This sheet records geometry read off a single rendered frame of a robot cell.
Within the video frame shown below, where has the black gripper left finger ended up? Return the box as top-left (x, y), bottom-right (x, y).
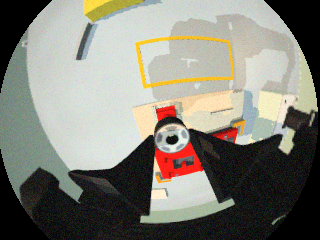
top-left (68, 135), bottom-right (156, 216)

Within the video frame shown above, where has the yellow rectangular outline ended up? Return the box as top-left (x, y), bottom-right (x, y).
top-left (135, 36), bottom-right (235, 88)

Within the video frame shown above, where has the cream flat square tile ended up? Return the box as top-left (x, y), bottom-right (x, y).
top-left (151, 188), bottom-right (168, 199)

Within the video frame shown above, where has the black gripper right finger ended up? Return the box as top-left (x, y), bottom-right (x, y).
top-left (189, 128), bottom-right (283, 203)

